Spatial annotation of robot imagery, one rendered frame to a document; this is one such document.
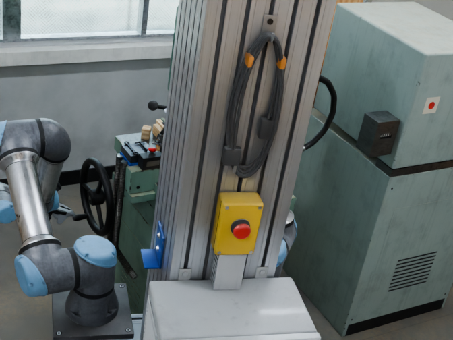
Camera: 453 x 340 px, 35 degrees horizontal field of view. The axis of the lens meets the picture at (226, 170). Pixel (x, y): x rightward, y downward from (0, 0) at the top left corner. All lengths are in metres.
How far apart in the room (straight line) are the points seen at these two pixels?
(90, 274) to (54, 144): 0.42
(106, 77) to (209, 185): 2.55
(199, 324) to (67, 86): 2.58
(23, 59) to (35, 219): 1.82
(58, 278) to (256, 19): 0.95
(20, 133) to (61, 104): 1.84
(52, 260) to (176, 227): 0.53
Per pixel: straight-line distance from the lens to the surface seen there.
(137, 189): 2.57
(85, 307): 2.07
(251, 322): 1.55
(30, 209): 2.05
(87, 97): 4.01
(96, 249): 1.99
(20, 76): 3.85
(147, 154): 2.54
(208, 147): 1.44
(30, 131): 2.16
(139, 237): 2.79
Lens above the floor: 2.25
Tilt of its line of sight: 30 degrees down
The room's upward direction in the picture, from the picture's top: 10 degrees clockwise
